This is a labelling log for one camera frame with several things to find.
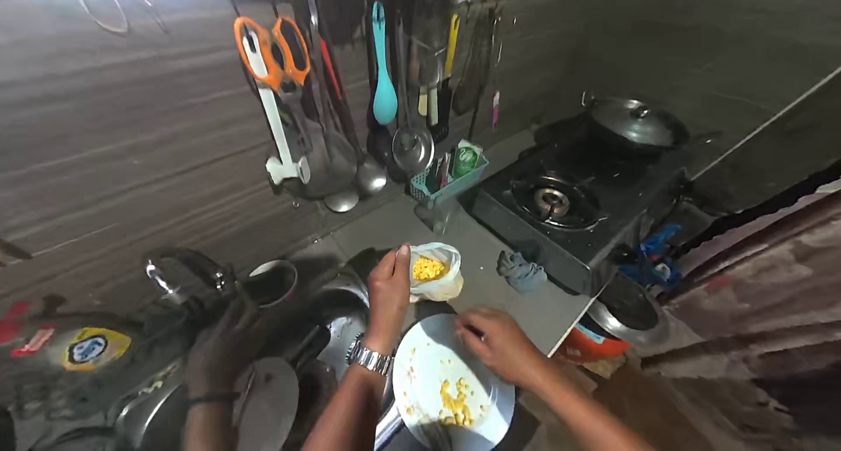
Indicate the person's right hand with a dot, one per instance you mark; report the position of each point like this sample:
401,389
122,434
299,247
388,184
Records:
502,346

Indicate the person's left hand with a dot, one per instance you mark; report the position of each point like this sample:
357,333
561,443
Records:
386,300

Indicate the person's left thumb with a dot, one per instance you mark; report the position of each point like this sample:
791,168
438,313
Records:
402,262

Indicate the person's right fingers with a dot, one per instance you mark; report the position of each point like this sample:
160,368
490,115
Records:
470,328

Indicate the person's left fingers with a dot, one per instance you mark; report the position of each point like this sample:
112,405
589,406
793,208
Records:
380,271

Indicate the white translucent plastic bag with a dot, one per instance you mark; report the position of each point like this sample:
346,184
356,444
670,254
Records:
449,284

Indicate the person's right forearm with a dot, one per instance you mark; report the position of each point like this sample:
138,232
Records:
585,405

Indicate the person's left forearm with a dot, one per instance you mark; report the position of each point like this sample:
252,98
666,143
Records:
348,411

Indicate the pile of yellow corn kernels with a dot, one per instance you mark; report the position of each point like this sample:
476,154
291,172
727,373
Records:
428,269

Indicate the white round plate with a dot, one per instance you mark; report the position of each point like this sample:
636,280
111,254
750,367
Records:
424,352

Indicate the metal sink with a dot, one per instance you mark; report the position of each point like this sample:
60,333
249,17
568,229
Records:
341,313

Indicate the clear glass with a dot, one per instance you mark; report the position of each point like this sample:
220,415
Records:
441,216

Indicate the crumpled grey cloth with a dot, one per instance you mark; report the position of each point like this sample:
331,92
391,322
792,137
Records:
521,272

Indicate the scattered yellow corn pieces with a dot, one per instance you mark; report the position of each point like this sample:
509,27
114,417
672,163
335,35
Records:
454,405

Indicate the metal round ladle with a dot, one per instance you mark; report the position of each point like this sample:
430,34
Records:
341,201

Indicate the turquoise plastic basket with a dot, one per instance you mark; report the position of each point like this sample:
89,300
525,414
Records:
453,187

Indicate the dark cup with light rim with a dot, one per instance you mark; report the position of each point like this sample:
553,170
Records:
273,285

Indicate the metal slotted ladle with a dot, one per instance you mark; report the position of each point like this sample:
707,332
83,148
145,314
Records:
413,150

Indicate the large metal skimmer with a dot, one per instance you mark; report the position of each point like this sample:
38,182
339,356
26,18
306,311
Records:
332,165

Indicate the black gas stove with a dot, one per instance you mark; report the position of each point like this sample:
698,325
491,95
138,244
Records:
506,208

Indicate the green white packet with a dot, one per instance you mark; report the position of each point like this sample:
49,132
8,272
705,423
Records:
467,159

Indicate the orange pot with metal rim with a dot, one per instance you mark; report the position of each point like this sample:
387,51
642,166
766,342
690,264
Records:
591,346

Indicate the turquoise spoon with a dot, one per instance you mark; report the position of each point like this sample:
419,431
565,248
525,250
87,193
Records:
385,103

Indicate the grey round plate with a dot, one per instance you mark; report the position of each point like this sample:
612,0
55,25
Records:
273,405

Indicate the black utensil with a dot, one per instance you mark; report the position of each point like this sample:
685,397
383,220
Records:
468,83

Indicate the blue plastic packet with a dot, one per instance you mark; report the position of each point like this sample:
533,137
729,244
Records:
657,267

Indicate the chrome faucet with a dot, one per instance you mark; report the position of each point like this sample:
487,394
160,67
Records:
164,281

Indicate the metal pan with lid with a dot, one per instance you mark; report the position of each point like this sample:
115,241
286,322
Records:
631,124

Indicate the brown patterned curtain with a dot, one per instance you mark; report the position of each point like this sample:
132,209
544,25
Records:
755,293

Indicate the yellow packet with round emblem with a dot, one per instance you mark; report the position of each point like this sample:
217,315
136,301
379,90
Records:
98,347

